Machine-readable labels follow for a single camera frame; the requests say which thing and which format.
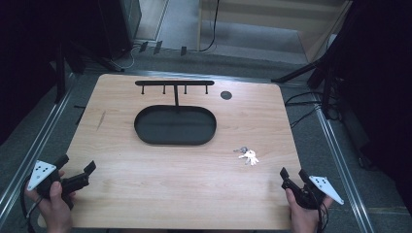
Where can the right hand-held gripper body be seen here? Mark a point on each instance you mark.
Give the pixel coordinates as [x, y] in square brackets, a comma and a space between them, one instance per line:
[324, 186]

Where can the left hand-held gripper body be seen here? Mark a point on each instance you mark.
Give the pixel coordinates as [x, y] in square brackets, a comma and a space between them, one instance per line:
[40, 171]

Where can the bunch of keys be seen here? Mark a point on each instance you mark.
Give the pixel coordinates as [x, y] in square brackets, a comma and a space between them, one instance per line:
[250, 157]

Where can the black key rack with tray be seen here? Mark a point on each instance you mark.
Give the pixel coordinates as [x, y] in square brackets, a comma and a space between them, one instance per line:
[175, 126]

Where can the person's right hand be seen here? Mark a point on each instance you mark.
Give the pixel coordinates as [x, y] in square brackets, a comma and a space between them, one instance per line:
[304, 220]

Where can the person's left hand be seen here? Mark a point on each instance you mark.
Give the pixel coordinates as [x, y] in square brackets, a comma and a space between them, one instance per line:
[55, 213]

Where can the black round table grommet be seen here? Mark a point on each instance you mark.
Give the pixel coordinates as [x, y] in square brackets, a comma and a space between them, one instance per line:
[226, 95]

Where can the black stand leg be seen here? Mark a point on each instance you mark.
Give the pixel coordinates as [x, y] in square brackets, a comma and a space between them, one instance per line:
[296, 73]

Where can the small black floor block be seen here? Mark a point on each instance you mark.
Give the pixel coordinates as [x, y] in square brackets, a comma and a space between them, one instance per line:
[183, 50]
[158, 47]
[143, 46]

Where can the black cabinet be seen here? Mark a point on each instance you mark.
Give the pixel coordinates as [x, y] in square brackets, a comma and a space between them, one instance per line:
[123, 26]

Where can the metal floor rail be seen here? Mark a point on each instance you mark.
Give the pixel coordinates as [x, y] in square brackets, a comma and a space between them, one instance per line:
[343, 168]
[35, 149]

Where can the black stand post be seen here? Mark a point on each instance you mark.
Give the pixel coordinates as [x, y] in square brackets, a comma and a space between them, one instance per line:
[60, 71]

